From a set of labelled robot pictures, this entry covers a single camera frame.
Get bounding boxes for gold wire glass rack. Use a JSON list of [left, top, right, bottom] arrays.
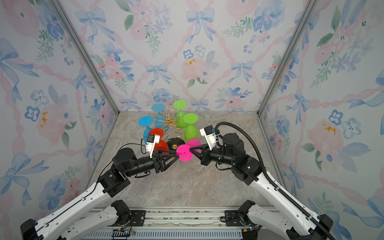
[[154, 114, 186, 150]]

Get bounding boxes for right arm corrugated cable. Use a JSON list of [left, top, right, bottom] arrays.
[[213, 121, 337, 240]]

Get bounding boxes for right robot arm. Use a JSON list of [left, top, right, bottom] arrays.
[[185, 134, 334, 240]]

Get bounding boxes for blue wine glass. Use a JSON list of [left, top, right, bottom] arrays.
[[138, 116, 154, 143], [152, 103, 165, 129]]

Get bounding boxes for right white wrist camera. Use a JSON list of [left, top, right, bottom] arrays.
[[200, 125, 218, 151]]

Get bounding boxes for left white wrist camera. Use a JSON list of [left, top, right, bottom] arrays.
[[146, 134, 160, 158]]

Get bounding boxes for green wine glass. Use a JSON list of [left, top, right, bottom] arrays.
[[184, 113, 198, 142], [173, 100, 188, 129]]

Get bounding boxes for back blue wine glass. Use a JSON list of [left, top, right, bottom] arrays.
[[152, 103, 165, 129]]

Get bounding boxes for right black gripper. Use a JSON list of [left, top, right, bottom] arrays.
[[190, 143, 237, 169]]

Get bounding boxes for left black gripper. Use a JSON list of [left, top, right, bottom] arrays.
[[125, 150, 178, 180]]

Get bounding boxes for front blue wine glass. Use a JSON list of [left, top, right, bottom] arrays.
[[138, 116, 154, 143]]

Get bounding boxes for pink wine glass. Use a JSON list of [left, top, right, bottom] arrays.
[[176, 138, 201, 162]]

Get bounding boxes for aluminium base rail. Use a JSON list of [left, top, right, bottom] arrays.
[[80, 205, 285, 240]]

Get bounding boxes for red wine glass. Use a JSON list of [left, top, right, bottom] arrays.
[[147, 128, 169, 152]]

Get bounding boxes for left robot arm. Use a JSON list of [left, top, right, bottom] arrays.
[[21, 148, 179, 240]]

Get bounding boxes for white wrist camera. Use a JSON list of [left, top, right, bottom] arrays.
[[146, 134, 160, 158], [200, 125, 218, 151]]

